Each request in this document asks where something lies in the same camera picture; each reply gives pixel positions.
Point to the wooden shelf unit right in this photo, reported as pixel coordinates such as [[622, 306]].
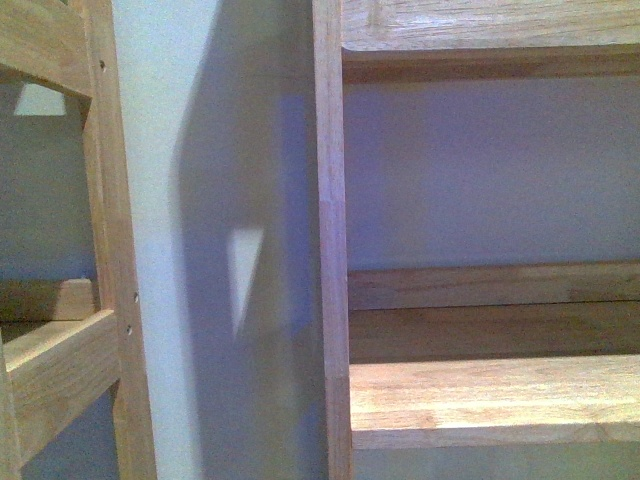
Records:
[[518, 353]]

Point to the wooden shelf unit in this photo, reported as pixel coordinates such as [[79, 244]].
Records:
[[67, 342], [518, 353]]

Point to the wooden shelf unit left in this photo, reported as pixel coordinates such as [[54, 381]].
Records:
[[67, 342]]

